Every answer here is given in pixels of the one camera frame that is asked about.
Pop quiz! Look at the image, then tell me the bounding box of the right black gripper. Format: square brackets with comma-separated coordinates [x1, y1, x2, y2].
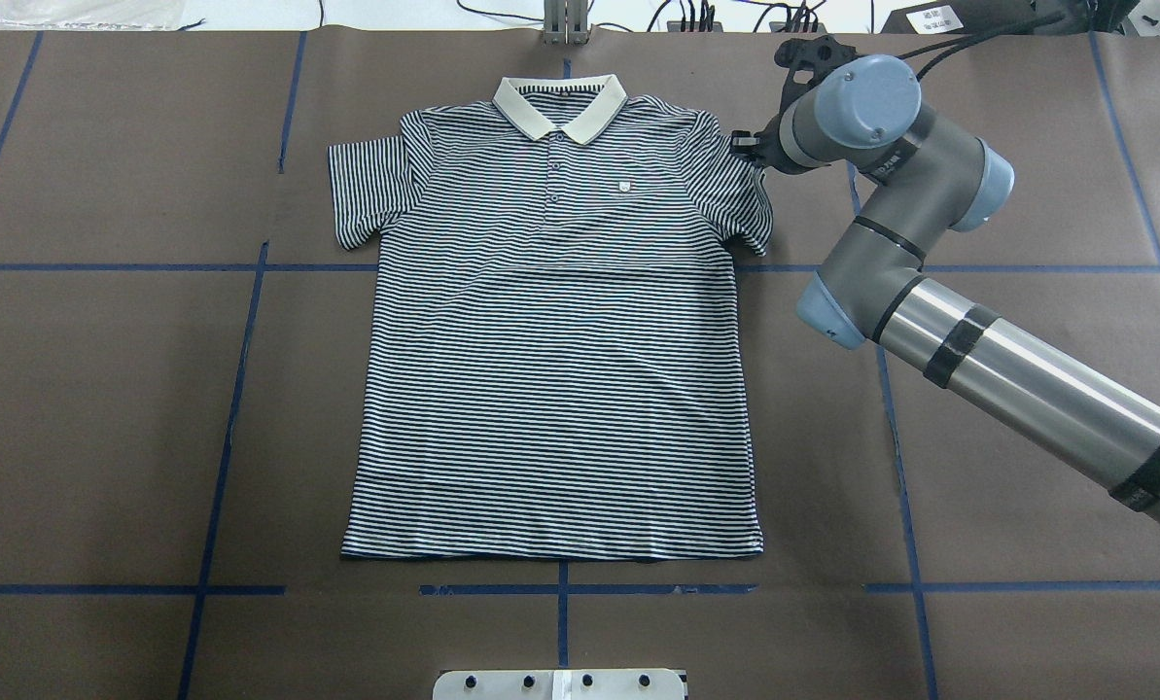
[731, 122, 785, 173]

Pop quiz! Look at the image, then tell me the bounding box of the striped polo shirt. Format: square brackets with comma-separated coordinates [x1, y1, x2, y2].
[326, 75, 773, 561]

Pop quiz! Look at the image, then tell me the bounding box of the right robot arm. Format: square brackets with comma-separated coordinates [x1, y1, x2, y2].
[728, 36, 1160, 529]

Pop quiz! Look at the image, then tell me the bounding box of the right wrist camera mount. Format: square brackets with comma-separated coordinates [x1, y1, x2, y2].
[774, 34, 860, 114]

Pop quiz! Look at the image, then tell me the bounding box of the aluminium frame post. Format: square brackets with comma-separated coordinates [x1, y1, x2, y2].
[543, 0, 590, 46]

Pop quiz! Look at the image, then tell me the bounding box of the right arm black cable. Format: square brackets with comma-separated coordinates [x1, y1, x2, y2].
[915, 8, 1096, 79]

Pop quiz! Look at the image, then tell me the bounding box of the white camera pole base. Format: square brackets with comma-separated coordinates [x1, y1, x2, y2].
[432, 667, 689, 699]

